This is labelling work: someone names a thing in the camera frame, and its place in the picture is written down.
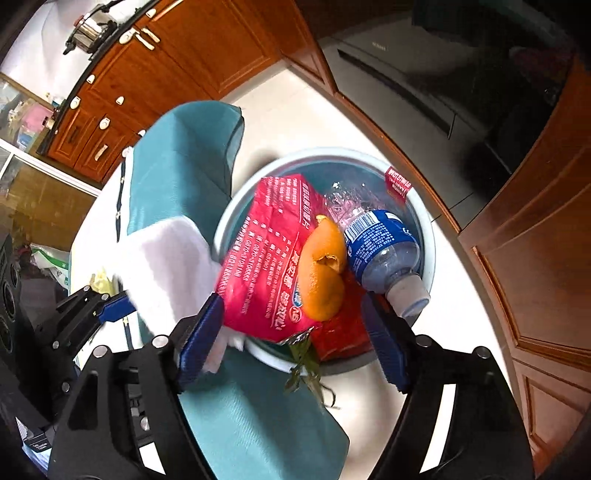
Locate white paper napkin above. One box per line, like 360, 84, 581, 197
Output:
112, 216, 246, 375

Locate red foil snack bag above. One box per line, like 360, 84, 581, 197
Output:
216, 174, 322, 344

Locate orange fruit peel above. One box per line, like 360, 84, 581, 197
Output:
297, 215, 348, 322

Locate clear plastic water bottle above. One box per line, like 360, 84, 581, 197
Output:
325, 182, 430, 319

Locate brown wooden kitchen cabinets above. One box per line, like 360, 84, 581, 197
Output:
40, 0, 337, 183

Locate light blue trash bin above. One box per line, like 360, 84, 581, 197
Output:
213, 151, 435, 375

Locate green white paper bag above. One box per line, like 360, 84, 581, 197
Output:
30, 243, 70, 290

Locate small red wrapper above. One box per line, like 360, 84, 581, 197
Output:
311, 270, 373, 363

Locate green stem leaves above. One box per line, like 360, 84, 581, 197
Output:
283, 332, 337, 408

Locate steel cooking pot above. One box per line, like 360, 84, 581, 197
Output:
63, 0, 122, 55

